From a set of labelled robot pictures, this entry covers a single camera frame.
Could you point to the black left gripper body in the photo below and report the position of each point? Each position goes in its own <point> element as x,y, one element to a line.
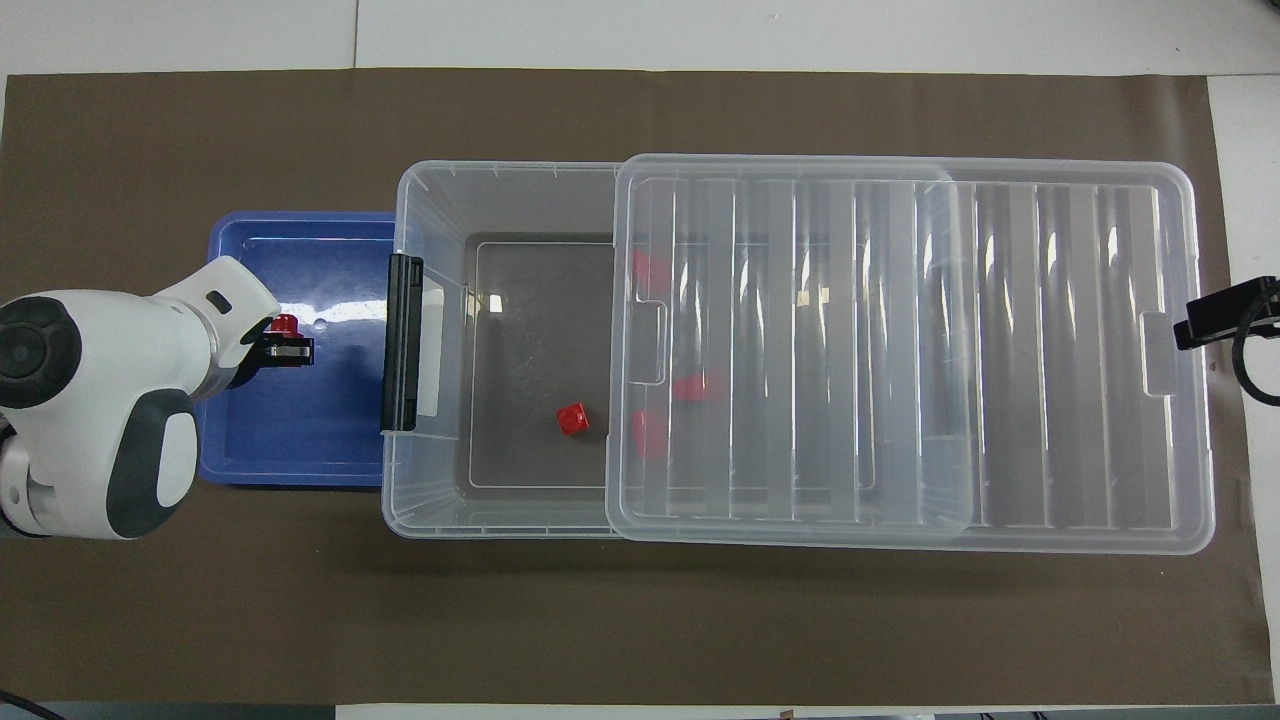
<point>252,362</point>

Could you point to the red block with notched end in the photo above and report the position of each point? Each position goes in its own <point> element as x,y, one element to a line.
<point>286,325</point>

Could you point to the clear ribbed box lid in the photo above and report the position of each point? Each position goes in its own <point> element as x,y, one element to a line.
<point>1000,350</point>

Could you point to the blue plastic tray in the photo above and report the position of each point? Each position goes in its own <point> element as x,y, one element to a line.
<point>300,430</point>

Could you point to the clear plastic storage box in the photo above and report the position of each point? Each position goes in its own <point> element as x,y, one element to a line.
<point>520,330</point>

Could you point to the small red cube block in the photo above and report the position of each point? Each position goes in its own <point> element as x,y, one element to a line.
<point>573,418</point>

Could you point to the brown paper table mat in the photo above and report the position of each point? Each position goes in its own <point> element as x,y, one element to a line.
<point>640,620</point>

